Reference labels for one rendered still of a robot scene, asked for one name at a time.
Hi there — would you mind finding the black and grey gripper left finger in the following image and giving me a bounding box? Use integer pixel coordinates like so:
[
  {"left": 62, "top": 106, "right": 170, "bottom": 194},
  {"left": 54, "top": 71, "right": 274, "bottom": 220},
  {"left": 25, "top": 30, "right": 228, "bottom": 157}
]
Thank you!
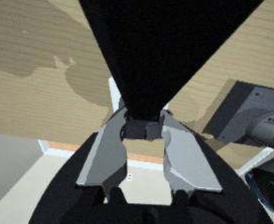
[{"left": 28, "top": 107, "right": 130, "bottom": 224}]

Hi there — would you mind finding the black frying pan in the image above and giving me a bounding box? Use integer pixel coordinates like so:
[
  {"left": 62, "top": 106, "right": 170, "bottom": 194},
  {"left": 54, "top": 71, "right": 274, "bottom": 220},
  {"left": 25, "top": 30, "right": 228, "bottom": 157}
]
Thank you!
[{"left": 78, "top": 0, "right": 264, "bottom": 139}]

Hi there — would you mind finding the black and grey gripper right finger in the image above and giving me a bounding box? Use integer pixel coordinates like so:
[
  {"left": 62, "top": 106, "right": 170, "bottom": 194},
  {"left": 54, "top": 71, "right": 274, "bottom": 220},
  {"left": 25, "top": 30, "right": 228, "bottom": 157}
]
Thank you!
[{"left": 157, "top": 110, "right": 274, "bottom": 224}]

